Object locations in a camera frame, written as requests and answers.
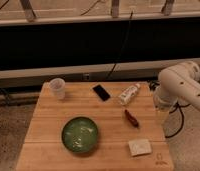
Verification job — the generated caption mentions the green ceramic bowl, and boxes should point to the green ceramic bowl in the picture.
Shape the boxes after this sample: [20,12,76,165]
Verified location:
[61,117,99,154]

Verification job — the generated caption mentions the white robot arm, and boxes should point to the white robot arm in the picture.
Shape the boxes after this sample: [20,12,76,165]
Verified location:
[153,61,200,111]

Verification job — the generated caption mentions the black smartphone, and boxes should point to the black smartphone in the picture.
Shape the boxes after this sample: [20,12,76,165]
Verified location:
[93,85,110,101]

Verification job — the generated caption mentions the clear plastic bottle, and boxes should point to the clear plastic bottle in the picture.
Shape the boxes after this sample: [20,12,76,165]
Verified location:
[118,83,141,105]

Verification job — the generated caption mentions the clear plastic cup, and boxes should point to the clear plastic cup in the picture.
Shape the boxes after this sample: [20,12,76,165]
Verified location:
[49,78,65,100]

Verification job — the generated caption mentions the red brown marker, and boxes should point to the red brown marker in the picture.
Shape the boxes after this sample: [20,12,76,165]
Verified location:
[124,110,139,128]

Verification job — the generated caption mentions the white sponge block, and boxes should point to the white sponge block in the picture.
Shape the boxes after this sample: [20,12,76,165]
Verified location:
[128,139,152,156]

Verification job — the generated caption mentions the black floor cables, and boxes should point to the black floor cables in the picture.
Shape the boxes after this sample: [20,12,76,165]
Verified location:
[148,79,191,139]

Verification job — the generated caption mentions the black hanging cable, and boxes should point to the black hanging cable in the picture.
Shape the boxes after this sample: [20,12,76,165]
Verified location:
[105,10,134,81]

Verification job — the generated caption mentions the metal frame leg middle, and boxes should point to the metal frame leg middle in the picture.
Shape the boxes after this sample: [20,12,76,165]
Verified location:
[111,0,120,18]

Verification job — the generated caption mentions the metal frame leg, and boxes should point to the metal frame leg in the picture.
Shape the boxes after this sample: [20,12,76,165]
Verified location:
[161,0,175,16]
[20,0,36,22]
[111,0,120,18]

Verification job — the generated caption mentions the metal frame leg right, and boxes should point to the metal frame leg right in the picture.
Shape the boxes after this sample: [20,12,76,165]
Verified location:
[161,0,175,16]

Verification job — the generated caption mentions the metal frame leg left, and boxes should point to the metal frame leg left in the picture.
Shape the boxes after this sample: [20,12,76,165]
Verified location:
[20,0,36,22]

